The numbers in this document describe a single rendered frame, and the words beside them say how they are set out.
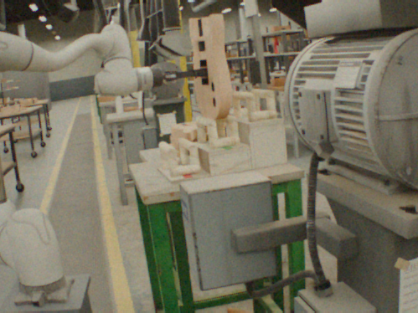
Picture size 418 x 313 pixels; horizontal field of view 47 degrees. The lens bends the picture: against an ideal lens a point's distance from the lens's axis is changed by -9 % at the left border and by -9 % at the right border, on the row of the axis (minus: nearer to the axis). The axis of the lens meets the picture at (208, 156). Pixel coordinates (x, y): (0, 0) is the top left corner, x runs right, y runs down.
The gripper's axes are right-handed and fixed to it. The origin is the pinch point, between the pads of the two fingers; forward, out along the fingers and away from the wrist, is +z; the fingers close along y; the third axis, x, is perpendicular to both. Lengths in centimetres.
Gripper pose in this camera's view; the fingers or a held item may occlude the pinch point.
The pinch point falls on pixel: (203, 72)
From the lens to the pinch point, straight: 199.5
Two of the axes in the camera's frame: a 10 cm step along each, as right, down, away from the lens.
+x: -0.9, -9.8, -1.8
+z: 9.6, -1.4, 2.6
